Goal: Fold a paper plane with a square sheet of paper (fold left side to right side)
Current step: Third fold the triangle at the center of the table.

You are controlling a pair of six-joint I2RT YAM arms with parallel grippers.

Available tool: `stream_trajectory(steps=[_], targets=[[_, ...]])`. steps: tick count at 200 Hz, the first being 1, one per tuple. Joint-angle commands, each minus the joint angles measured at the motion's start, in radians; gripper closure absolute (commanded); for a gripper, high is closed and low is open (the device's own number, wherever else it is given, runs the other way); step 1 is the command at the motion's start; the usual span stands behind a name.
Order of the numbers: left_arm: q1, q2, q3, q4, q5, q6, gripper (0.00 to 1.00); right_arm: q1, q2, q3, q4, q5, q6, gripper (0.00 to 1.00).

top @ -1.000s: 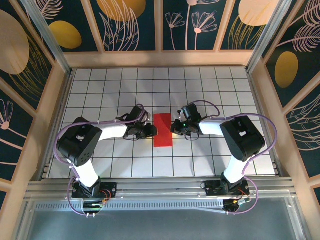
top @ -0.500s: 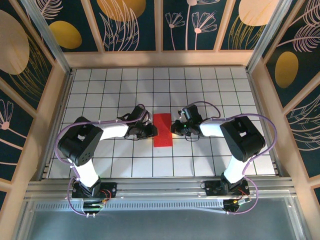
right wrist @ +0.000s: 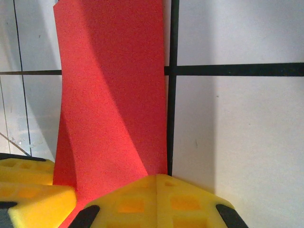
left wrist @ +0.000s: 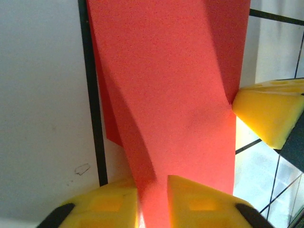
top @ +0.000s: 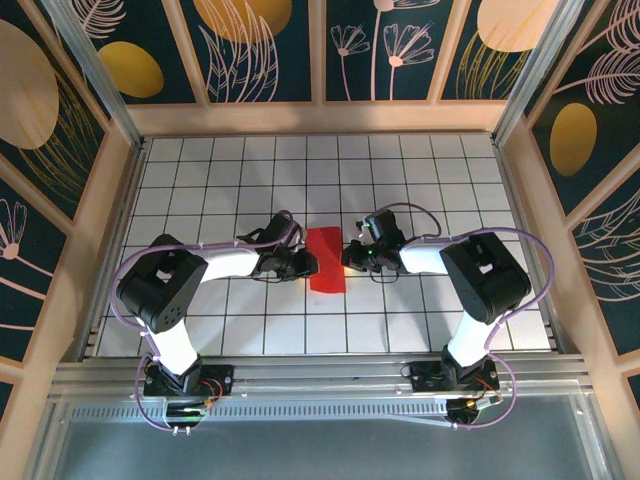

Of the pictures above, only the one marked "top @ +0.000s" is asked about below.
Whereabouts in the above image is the orange disc white leaves panel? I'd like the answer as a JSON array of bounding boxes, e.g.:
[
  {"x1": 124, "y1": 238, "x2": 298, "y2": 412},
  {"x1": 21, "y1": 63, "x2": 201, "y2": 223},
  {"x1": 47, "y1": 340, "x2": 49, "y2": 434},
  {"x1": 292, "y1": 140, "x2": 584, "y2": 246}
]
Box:
[{"x1": 178, "y1": 0, "x2": 321, "y2": 105}]

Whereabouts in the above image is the white leaf outlines wall panel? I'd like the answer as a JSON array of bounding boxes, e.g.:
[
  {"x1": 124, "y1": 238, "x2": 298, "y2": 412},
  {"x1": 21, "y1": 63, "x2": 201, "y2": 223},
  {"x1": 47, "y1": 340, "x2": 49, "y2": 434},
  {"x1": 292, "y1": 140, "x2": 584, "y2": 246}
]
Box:
[{"x1": 569, "y1": 187, "x2": 640, "y2": 357}]

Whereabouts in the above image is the aluminium table side rail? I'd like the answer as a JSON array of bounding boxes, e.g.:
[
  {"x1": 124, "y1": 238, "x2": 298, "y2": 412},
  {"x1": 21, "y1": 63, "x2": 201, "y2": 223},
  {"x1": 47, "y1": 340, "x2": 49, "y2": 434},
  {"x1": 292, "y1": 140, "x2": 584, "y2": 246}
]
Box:
[
  {"x1": 492, "y1": 134, "x2": 569, "y2": 356},
  {"x1": 77, "y1": 139, "x2": 149, "y2": 361}
]

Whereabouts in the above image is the red cloth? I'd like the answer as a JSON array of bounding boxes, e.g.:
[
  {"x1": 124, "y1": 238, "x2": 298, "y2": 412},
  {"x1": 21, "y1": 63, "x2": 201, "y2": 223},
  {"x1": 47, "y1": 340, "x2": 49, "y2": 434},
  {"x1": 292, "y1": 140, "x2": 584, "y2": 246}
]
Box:
[{"x1": 305, "y1": 225, "x2": 348, "y2": 296}]

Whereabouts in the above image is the purple cable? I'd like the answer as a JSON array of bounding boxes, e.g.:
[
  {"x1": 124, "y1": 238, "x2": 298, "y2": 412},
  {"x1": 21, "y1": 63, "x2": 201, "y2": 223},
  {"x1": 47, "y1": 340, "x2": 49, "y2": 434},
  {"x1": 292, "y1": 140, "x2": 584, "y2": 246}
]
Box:
[
  {"x1": 110, "y1": 208, "x2": 307, "y2": 433},
  {"x1": 372, "y1": 202, "x2": 555, "y2": 431}
]

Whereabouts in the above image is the single white flower wall panel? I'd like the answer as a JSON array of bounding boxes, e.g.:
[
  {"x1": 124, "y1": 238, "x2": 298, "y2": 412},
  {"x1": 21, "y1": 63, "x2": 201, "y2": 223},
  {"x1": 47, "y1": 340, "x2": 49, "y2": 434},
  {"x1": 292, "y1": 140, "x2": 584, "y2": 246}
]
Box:
[{"x1": 0, "y1": 177, "x2": 69, "y2": 364}]

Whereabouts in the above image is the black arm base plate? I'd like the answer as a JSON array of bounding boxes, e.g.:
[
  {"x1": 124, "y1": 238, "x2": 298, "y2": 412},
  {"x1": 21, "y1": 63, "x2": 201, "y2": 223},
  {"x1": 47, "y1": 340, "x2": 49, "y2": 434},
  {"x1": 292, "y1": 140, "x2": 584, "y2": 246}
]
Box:
[
  {"x1": 143, "y1": 363, "x2": 236, "y2": 399},
  {"x1": 408, "y1": 359, "x2": 501, "y2": 396}
]

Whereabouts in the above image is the white flowers wall panel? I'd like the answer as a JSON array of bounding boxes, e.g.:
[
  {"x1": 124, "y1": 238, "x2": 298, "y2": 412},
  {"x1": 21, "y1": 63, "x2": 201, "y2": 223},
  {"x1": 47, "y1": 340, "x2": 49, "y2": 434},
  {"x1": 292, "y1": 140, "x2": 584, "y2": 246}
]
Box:
[{"x1": 324, "y1": 0, "x2": 457, "y2": 104}]

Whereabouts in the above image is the cream disc yellow strands panel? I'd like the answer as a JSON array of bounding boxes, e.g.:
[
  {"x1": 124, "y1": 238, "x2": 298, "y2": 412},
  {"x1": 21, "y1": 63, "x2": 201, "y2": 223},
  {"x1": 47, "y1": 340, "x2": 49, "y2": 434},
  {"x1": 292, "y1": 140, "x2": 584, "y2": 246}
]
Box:
[
  {"x1": 0, "y1": 0, "x2": 110, "y2": 221},
  {"x1": 438, "y1": 0, "x2": 561, "y2": 101}
]

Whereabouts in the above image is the aluminium frame post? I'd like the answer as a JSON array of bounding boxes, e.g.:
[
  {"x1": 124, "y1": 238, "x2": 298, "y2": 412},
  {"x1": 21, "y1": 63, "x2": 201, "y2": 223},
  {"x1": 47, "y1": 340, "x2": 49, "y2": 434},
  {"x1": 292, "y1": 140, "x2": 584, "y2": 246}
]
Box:
[
  {"x1": 492, "y1": 0, "x2": 589, "y2": 146},
  {"x1": 42, "y1": 0, "x2": 149, "y2": 151}
]

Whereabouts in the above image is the wide aluminium mounting rail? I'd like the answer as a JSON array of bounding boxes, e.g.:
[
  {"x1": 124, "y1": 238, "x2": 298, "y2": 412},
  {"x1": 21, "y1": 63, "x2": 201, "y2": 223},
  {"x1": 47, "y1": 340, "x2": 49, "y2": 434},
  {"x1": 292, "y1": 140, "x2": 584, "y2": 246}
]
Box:
[{"x1": 49, "y1": 353, "x2": 594, "y2": 402}]

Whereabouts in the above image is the grey translucent sheet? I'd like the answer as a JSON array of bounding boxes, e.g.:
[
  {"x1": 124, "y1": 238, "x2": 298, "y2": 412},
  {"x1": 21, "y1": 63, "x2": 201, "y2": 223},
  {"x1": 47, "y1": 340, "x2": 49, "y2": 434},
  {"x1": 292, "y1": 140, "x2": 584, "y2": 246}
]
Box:
[{"x1": 29, "y1": 394, "x2": 619, "y2": 480}]

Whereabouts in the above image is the plain dark blue wall panel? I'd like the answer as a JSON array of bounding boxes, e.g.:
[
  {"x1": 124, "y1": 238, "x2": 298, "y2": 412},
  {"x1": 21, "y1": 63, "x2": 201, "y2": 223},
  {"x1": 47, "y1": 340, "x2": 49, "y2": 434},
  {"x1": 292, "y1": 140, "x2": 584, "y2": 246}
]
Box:
[
  {"x1": 622, "y1": 367, "x2": 640, "y2": 416},
  {"x1": 0, "y1": 379, "x2": 16, "y2": 426}
]

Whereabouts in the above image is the perforated metal cable strip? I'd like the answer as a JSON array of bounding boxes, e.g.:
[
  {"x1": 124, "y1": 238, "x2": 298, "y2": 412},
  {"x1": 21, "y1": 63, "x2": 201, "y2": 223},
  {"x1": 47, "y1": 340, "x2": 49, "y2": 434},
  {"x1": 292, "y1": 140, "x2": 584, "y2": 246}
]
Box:
[{"x1": 69, "y1": 403, "x2": 451, "y2": 423}]

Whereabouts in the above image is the yellow oval feather wall panel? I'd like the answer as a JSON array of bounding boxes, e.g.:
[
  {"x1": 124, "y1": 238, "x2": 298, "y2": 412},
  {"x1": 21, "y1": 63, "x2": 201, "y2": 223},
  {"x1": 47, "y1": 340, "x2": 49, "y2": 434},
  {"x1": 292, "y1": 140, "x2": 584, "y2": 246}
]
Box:
[
  {"x1": 527, "y1": 0, "x2": 640, "y2": 216},
  {"x1": 62, "y1": 0, "x2": 209, "y2": 106}
]

